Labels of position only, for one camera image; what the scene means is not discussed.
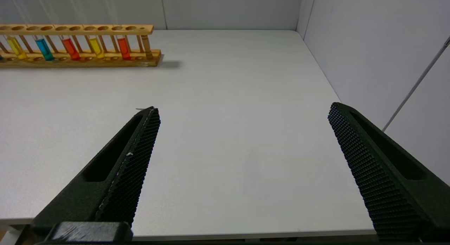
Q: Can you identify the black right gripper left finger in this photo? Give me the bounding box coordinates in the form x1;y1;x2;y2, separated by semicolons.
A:
31;107;161;236

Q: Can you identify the red liquid test tube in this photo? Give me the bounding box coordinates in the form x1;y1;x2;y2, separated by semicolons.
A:
46;0;81;61
111;0;131;61

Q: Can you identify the teal liquid test tube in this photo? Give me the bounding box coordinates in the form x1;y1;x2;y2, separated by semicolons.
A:
18;0;55;62

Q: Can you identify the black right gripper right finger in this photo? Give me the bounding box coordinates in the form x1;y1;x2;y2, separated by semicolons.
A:
328;102;450;243

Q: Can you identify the wooden test tube rack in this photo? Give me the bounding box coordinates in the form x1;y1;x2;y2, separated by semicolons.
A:
0;24;162;68

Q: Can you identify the yellow liquid test tube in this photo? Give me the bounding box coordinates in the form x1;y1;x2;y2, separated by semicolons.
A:
0;13;28;60
78;0;105;60

